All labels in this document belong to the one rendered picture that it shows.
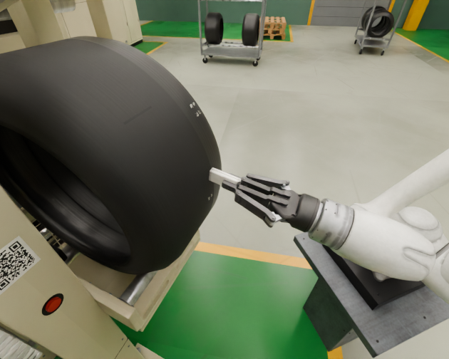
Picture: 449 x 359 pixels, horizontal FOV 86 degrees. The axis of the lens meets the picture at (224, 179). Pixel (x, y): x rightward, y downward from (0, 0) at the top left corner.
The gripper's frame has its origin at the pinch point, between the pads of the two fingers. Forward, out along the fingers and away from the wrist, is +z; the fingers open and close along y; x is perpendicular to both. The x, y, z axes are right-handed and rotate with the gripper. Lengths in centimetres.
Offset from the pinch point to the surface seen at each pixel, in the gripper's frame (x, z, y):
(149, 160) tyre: -9.2, 10.2, 11.8
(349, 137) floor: 116, -69, -269
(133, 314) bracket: 32.2, 9.6, 25.0
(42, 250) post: 8.4, 24.4, 27.8
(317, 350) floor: 117, -65, -20
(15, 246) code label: 3.7, 25.0, 30.2
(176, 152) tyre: -7.7, 8.7, 5.8
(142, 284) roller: 35.4, 13.3, 17.1
